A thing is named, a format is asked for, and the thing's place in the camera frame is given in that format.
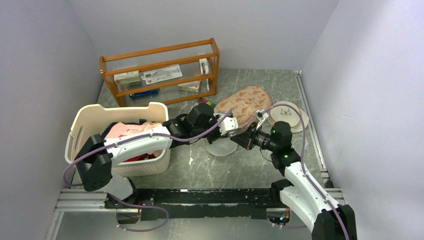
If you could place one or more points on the cream plastic laundry basket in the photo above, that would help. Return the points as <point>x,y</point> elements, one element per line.
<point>94,119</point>

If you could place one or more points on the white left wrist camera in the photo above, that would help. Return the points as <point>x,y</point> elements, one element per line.
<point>228,126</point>

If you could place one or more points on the cream round laundry bag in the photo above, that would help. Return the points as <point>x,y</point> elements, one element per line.
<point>287,114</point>

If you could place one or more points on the white mesh laundry bag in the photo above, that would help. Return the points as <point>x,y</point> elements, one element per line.
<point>221,147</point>

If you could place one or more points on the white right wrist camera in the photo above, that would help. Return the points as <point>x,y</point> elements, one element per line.
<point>262,116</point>

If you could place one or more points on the pink cloth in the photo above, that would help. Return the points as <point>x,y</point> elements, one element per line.
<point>120,129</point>

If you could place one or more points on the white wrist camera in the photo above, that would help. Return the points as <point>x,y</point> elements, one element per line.
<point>262,116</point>
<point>228,126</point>

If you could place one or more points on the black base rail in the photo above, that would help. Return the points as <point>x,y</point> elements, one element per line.
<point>149,204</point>

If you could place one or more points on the white box on shelf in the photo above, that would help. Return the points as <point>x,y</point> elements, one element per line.
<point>124,80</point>

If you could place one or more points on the pack of coloured markers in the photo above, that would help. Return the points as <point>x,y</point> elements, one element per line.
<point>202,100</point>

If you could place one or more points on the white upright box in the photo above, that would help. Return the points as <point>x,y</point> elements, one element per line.
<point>204,70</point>

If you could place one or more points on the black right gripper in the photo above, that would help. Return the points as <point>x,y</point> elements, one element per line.
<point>246,139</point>

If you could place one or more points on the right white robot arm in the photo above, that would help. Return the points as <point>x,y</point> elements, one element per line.
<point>324,216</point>

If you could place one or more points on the white packet on shelf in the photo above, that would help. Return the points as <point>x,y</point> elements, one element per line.
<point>161,74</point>

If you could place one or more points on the small white red box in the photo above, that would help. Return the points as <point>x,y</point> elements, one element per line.
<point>193,86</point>

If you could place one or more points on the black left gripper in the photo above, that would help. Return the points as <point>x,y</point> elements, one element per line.
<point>218,135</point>

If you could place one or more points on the red cloth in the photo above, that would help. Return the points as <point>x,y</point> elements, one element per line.
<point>142,157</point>

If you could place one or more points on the peach patterned laundry bag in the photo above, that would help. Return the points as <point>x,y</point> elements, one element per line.
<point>244,103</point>

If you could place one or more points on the orange wooden shelf rack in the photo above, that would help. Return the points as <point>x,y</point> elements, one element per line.
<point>186,55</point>

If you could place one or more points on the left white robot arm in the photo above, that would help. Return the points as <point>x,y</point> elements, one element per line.
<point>97,157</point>

